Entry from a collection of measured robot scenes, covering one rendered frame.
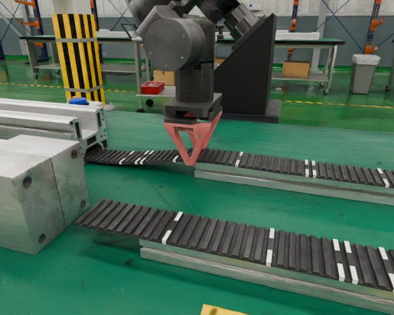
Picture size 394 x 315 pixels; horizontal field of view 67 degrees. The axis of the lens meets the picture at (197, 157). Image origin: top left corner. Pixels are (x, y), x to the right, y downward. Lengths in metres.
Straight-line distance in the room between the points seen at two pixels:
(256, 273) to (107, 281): 0.14
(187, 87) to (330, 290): 0.30
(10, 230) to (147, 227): 0.14
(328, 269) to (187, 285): 0.13
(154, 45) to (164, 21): 0.03
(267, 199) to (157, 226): 0.18
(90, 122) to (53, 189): 0.24
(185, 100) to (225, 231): 0.20
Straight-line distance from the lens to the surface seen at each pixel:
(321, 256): 0.31
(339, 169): 0.49
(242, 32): 0.89
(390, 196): 0.49
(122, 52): 9.09
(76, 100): 0.72
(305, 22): 7.93
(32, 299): 0.33
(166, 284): 0.31
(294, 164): 0.47
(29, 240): 0.37
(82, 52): 3.69
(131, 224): 0.33
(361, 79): 5.36
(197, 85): 0.43
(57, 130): 0.56
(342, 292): 0.32
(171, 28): 0.36
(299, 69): 5.20
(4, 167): 0.36
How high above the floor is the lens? 1.01
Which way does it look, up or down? 24 degrees down
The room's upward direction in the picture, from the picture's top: straight up
